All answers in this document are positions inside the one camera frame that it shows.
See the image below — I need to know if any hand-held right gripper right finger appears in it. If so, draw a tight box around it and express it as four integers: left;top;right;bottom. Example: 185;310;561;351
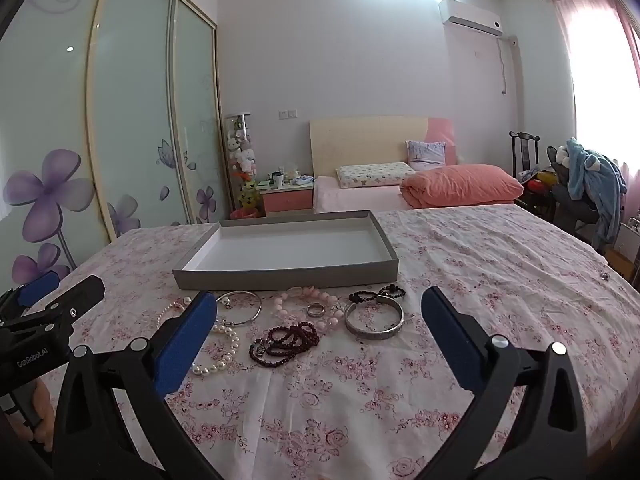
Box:
421;286;588;480

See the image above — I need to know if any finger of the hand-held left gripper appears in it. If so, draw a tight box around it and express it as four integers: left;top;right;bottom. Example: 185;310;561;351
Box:
15;270;61;307
22;275;106;322

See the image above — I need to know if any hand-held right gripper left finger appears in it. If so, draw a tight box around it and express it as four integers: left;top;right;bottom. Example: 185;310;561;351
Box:
50;290;236;480

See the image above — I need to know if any white pearl necklace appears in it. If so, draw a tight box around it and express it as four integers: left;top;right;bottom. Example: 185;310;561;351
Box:
190;305;242;377

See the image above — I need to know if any small pink pearl bracelet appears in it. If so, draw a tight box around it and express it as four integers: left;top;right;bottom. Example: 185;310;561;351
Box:
159;298;195;317

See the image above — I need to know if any thin silver bangle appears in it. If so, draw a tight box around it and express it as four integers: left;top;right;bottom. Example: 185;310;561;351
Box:
216;290;263;327

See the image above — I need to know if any wide silver bangle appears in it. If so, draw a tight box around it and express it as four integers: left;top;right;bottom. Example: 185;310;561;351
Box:
344;300;405;341

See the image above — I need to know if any black bead bracelet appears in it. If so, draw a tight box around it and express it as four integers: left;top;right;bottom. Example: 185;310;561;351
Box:
347;284;407;306

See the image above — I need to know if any dark red bead necklace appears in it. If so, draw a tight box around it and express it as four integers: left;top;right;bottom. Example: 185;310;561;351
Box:
248;322;321;369

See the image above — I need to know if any large pink bead bracelet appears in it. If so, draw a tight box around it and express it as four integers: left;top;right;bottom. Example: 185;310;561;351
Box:
272;285;347;334

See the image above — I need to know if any grey cardboard tray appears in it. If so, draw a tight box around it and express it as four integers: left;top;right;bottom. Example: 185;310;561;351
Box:
172;209;400;292

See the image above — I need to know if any person's left hand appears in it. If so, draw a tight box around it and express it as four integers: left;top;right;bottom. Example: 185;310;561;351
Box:
10;379;56;442

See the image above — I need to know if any pink floral bedsheet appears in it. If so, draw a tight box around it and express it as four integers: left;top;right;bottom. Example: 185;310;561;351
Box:
27;203;640;480

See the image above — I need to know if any folded salmon quilt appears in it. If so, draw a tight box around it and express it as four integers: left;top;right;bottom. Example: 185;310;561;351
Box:
399;163;525;209

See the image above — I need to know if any pink and white nightstand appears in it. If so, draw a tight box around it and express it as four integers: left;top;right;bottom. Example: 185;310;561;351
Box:
258;179;316;214

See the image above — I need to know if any white patterned pillow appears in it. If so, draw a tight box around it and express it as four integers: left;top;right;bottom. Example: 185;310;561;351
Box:
335;161;417;190

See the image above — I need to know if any colourful toy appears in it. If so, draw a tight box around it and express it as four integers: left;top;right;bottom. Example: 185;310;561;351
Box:
529;170;559;197

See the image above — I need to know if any purple print pillow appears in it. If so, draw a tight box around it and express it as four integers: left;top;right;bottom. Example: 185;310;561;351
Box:
405;140;447;171

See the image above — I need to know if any glass wardrobe with purple flowers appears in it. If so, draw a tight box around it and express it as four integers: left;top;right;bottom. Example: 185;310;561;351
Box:
0;0;232;288

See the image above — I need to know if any plush toy display tube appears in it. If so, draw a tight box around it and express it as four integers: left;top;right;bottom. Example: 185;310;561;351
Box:
224;112;261;211

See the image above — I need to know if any black wooden chair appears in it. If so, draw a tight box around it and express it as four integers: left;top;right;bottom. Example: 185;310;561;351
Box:
508;130;542;182

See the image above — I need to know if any white side cabinet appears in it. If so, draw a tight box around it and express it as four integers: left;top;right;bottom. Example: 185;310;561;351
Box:
606;217;640;281

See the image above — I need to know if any blue fleece robe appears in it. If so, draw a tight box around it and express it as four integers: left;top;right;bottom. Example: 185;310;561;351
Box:
564;137;629;252

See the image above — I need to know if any bed with pink sheet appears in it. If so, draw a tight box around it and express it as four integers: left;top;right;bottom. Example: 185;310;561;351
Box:
308;116;523;214

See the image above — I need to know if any white air conditioner pipe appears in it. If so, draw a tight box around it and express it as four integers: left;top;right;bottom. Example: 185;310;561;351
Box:
498;36;519;97

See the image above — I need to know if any white air conditioner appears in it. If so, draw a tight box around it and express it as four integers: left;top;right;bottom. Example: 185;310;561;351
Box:
438;0;504;39

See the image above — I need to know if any pink curtain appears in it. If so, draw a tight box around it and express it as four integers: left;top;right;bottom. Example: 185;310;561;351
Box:
549;0;640;196

